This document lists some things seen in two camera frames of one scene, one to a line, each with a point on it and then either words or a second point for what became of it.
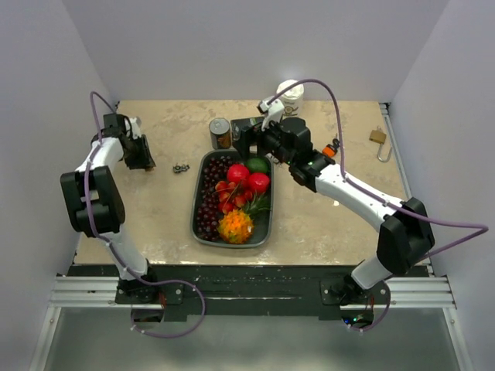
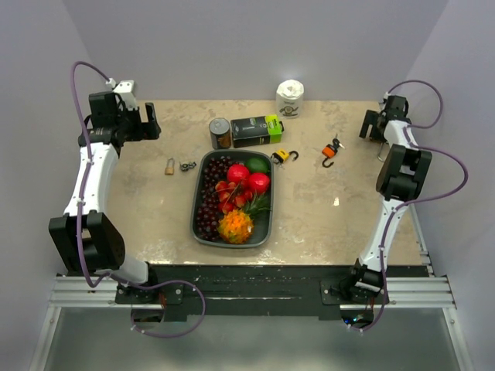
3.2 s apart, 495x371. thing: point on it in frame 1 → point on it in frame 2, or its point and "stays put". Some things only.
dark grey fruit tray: x=263 y=226 stays put
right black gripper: x=252 y=136 → x=372 y=117
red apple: x=258 y=182 stays put
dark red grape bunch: x=214 y=171 stays put
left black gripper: x=145 y=159 → x=145 y=131
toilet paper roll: x=292 y=100 stays put
